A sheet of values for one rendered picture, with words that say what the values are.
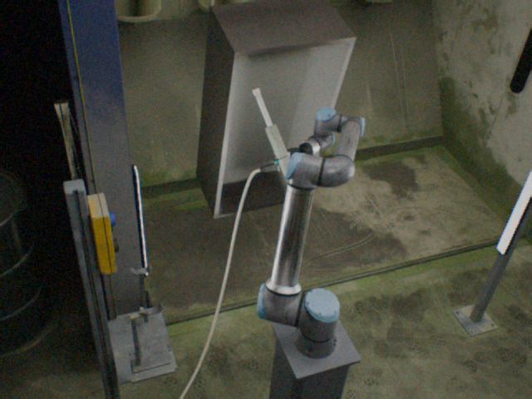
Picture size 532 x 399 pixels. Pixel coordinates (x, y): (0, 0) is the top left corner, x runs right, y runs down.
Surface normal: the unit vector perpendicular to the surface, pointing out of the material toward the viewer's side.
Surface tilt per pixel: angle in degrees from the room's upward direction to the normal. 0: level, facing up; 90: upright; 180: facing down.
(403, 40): 57
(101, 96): 90
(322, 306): 5
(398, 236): 0
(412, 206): 0
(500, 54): 90
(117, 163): 90
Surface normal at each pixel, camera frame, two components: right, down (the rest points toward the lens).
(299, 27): 0.14, -0.62
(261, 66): 0.36, 0.76
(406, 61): 0.33, 0.11
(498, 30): -0.94, 0.18
